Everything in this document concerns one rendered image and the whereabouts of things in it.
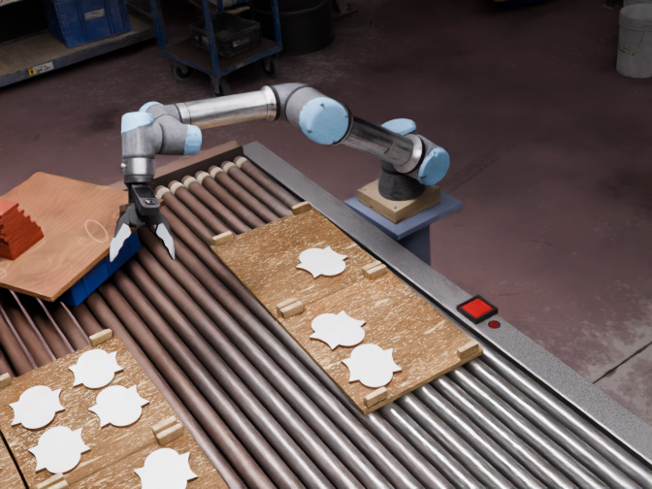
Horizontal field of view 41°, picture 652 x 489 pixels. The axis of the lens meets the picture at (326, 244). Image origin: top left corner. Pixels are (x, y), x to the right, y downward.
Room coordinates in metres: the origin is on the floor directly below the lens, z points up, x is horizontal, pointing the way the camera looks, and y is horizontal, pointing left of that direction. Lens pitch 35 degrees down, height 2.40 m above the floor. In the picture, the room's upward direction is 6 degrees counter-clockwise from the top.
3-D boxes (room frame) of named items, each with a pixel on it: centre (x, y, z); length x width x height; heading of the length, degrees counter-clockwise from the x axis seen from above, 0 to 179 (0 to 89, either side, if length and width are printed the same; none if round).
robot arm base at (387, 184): (2.38, -0.26, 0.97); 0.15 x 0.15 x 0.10
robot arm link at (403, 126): (2.38, -0.25, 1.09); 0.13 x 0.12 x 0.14; 27
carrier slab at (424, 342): (1.68, -0.10, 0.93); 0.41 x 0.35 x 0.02; 28
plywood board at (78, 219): (2.17, 0.81, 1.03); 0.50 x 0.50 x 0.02; 60
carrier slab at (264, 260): (2.05, 0.09, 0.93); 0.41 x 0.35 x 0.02; 28
